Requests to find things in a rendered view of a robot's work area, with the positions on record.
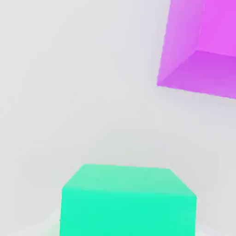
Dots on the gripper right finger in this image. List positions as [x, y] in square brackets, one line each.
[200, 228]

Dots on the small green cube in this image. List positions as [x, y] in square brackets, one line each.
[129, 208]

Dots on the large magenta box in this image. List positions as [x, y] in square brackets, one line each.
[199, 55]

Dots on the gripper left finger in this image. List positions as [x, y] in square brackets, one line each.
[53, 225]

